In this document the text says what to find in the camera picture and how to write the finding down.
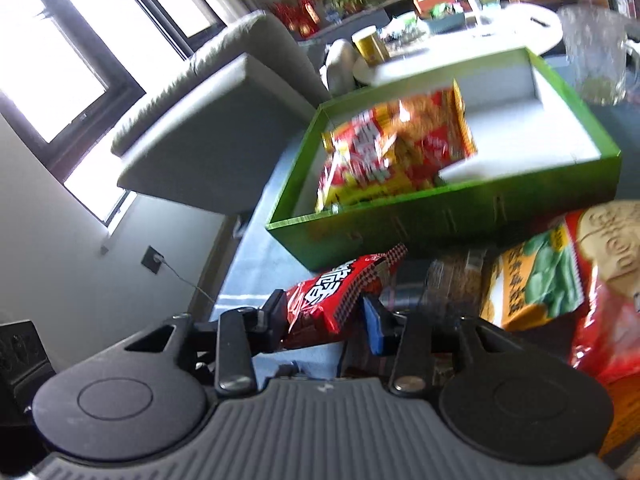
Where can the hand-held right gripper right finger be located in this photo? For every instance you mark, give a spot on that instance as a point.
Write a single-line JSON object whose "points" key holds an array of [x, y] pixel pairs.
{"points": [[374, 327]]}

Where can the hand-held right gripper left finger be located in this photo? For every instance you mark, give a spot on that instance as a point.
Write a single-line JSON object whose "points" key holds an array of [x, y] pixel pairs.
{"points": [[274, 316]]}

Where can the small red snack packet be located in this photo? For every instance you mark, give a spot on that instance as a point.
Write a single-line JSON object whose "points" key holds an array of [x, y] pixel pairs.
{"points": [[327, 292]]}

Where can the clear biscuit packet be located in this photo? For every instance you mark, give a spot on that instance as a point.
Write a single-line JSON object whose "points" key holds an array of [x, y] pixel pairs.
{"points": [[457, 285]]}

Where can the green cardboard box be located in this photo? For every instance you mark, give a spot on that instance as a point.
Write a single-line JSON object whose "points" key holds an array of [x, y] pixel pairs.
{"points": [[415, 220]]}

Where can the blue striped tablecloth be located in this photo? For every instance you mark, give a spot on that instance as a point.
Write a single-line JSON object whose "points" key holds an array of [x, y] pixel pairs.
{"points": [[245, 270]]}

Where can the orange green pea snack packet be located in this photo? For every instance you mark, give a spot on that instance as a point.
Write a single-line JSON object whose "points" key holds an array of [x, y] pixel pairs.
{"points": [[540, 280]]}

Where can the red yellow snack packet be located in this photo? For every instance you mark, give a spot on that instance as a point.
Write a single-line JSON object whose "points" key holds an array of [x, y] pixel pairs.
{"points": [[390, 150]]}

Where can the grey sofa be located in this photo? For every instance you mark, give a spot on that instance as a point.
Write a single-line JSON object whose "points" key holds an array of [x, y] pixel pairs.
{"points": [[210, 125]]}

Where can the large red biscuit packet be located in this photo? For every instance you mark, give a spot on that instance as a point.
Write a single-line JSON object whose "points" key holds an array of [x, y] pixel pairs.
{"points": [[612, 290]]}

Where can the beige cushion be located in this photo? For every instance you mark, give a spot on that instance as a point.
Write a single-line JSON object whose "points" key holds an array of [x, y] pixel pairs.
{"points": [[341, 67]]}

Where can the yellow can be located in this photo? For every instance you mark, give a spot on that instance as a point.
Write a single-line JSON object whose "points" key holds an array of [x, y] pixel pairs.
{"points": [[371, 46]]}

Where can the dark framed window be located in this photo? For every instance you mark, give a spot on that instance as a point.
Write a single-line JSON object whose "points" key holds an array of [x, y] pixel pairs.
{"points": [[55, 60]]}

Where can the red festive decoration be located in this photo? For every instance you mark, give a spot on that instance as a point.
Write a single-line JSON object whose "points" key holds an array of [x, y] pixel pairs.
{"points": [[297, 12]]}

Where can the blue basket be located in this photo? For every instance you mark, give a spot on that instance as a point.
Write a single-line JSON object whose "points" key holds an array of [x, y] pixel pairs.
{"points": [[442, 22]]}

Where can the white coffee table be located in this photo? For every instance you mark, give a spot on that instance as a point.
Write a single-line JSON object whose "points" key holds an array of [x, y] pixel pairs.
{"points": [[505, 25]]}

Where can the black pen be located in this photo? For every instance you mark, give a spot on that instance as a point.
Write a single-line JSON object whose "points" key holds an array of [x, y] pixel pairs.
{"points": [[540, 22]]}

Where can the glass pitcher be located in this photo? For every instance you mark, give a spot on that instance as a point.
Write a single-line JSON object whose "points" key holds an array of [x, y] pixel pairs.
{"points": [[595, 55]]}

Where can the wall socket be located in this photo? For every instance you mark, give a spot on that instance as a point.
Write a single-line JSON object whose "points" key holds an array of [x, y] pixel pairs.
{"points": [[151, 260]]}

